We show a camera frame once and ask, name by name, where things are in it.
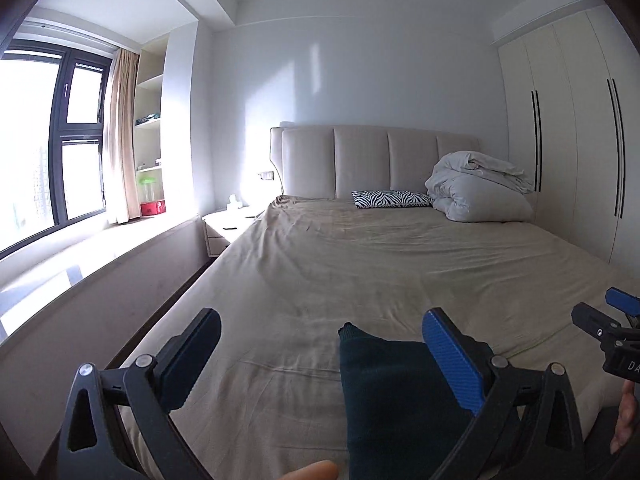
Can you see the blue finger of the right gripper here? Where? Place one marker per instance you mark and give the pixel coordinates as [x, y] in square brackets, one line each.
[623, 301]

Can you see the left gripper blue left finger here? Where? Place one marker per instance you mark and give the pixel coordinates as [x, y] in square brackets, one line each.
[182, 359]

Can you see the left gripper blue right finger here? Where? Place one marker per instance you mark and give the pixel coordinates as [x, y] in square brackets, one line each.
[463, 361]

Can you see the dark teal knit sweater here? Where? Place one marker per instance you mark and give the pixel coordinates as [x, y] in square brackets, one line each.
[403, 419]

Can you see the person's right hand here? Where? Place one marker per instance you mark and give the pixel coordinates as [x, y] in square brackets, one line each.
[626, 419]

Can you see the person's left hand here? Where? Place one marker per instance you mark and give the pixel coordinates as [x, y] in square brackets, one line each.
[321, 470]

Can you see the beige bed sheet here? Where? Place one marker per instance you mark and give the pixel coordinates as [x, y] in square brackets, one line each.
[270, 398]

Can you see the white bedside table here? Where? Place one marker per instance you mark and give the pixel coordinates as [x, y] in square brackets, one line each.
[222, 228]

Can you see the red box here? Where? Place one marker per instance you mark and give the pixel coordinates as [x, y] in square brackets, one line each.
[150, 209]

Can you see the white folded duvet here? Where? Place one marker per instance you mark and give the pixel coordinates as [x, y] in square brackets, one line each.
[469, 186]

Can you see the zebra print pillow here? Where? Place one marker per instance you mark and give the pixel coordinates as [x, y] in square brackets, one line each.
[390, 199]

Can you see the beige curtain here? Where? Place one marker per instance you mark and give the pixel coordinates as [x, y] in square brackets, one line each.
[119, 169]

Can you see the white wardrobe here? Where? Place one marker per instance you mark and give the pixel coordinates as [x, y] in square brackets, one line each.
[572, 98]

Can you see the beige padded headboard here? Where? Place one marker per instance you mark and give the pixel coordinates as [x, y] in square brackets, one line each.
[331, 162]

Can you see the black framed window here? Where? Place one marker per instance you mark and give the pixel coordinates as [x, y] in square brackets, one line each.
[52, 118]

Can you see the white wall shelf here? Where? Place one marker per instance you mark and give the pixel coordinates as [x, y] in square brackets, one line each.
[148, 111]

